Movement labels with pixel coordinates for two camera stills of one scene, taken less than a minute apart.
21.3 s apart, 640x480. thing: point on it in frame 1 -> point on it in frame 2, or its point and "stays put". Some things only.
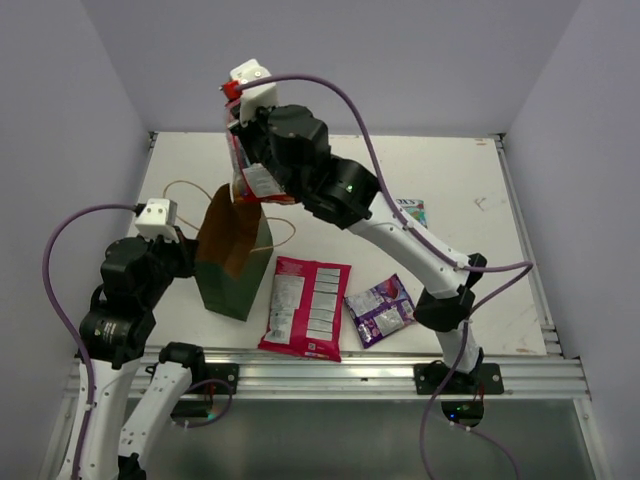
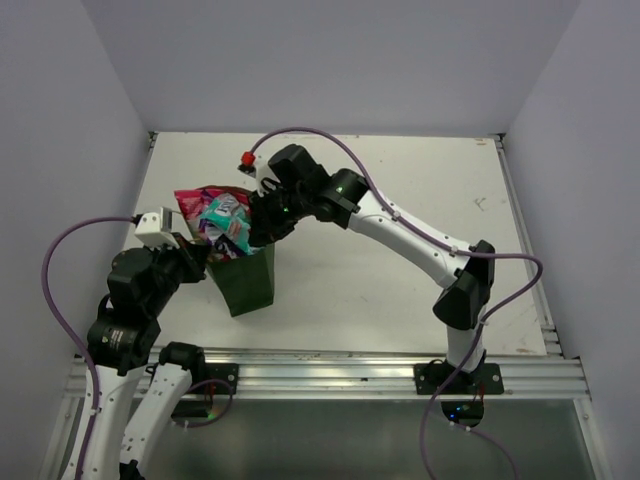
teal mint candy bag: [416, 208] -> [228, 214]
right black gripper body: [256, 135] -> [279, 211]
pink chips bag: [306, 307] -> [191, 202]
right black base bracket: [486, 379] stays put
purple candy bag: [380, 310] -> [219, 240]
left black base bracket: [226, 372] stays put
